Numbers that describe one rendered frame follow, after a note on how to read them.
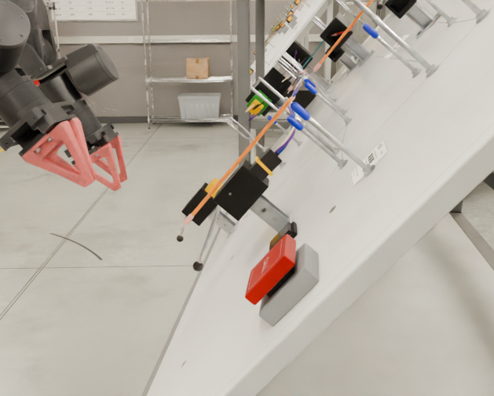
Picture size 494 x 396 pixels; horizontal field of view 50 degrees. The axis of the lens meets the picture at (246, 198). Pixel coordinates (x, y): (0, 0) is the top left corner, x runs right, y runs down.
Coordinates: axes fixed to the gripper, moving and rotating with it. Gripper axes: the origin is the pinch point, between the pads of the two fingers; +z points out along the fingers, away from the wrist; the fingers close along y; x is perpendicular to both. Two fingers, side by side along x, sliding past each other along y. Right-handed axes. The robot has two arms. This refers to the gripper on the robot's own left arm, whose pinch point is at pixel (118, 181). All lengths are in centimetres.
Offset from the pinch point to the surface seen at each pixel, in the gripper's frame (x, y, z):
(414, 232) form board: -34, -56, 6
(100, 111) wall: 205, 725, -17
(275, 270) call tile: -24, -51, 6
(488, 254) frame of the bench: -56, 23, 60
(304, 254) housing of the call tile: -26, -49, 7
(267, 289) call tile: -22, -51, 7
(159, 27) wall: 63, 725, -75
